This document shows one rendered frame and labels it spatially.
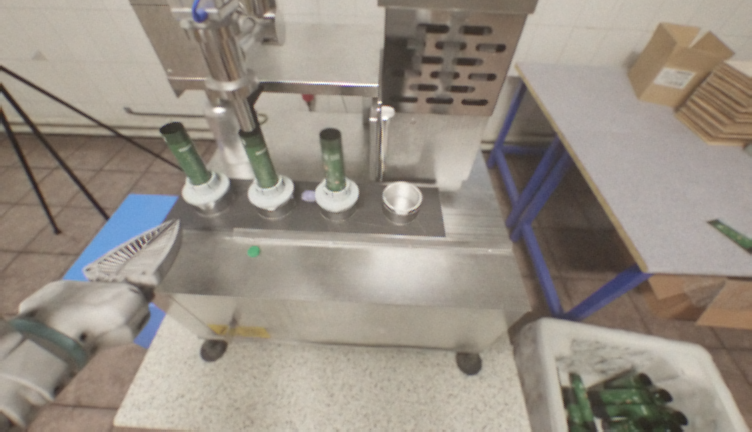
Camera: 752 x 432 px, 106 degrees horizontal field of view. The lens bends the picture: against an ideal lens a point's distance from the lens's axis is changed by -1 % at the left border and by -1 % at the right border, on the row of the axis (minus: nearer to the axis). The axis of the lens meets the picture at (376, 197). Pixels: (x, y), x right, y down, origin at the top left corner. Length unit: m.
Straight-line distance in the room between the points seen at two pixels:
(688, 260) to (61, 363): 1.25
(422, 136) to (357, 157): 0.20
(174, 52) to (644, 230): 1.22
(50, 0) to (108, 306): 2.38
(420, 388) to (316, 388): 0.21
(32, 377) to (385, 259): 0.37
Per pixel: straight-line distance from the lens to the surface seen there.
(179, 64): 0.55
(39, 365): 0.36
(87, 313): 0.38
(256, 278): 0.49
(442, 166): 0.52
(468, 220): 0.55
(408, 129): 0.47
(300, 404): 0.70
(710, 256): 1.24
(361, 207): 0.52
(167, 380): 0.80
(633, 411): 1.12
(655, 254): 1.13
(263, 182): 0.48
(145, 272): 0.43
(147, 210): 1.34
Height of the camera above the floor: 1.43
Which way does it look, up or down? 48 degrees down
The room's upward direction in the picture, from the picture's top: 2 degrees clockwise
